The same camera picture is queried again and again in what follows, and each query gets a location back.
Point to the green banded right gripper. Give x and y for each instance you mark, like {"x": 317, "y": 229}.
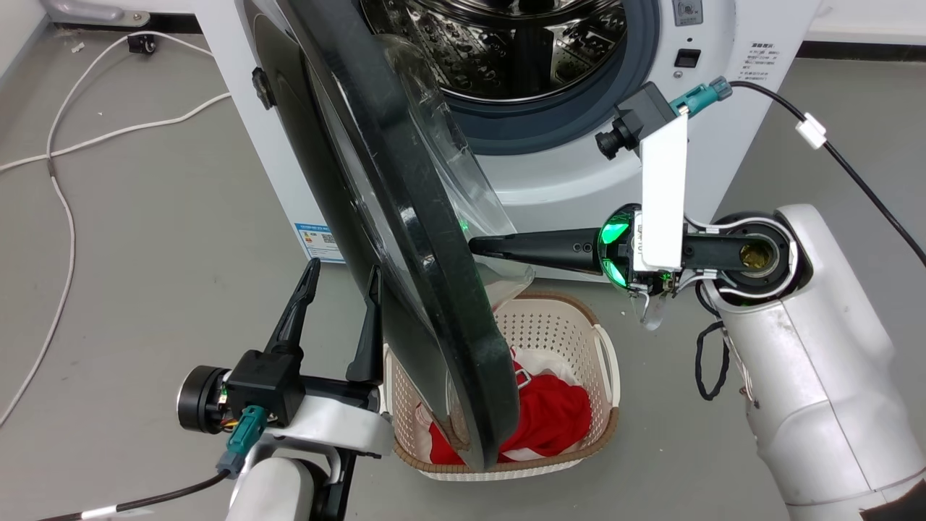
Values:
{"x": 616, "y": 250}

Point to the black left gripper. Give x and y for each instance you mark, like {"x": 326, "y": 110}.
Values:
{"x": 201, "y": 399}

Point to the black round washing machine door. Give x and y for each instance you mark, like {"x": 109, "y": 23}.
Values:
{"x": 405, "y": 217}

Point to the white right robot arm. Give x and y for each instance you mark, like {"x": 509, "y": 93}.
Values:
{"x": 810, "y": 376}

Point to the white front-load washing machine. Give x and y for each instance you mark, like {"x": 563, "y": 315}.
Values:
{"x": 579, "y": 181}

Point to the grey rubber door gasket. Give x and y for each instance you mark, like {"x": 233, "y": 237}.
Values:
{"x": 579, "y": 116}

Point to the black door hinge block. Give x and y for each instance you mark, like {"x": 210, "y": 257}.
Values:
{"x": 262, "y": 88}

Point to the cream plastic laundry basket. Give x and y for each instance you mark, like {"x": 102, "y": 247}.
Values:
{"x": 571, "y": 325}

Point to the blue white energy label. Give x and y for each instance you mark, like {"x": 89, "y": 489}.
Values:
{"x": 318, "y": 242}

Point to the white garment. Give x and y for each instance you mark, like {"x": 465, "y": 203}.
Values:
{"x": 553, "y": 362}

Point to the red garment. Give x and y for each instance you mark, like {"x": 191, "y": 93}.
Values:
{"x": 550, "y": 416}

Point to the steel perforated washer drum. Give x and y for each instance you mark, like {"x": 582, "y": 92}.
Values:
{"x": 506, "y": 51}

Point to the printed text sticker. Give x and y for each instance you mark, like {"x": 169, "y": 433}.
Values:
{"x": 758, "y": 61}

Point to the black caster wheel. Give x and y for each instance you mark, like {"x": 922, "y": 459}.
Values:
{"x": 142, "y": 44}

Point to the grey metal base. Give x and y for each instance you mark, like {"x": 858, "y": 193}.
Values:
{"x": 94, "y": 11}

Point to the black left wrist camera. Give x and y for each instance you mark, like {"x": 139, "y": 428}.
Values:
{"x": 264, "y": 387}

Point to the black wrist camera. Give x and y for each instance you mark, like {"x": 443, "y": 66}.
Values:
{"x": 264, "y": 387}
{"x": 636, "y": 119}

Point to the white camera bracket plate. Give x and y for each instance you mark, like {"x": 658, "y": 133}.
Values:
{"x": 664, "y": 195}

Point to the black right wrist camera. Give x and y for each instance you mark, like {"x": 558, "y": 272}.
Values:
{"x": 636, "y": 119}

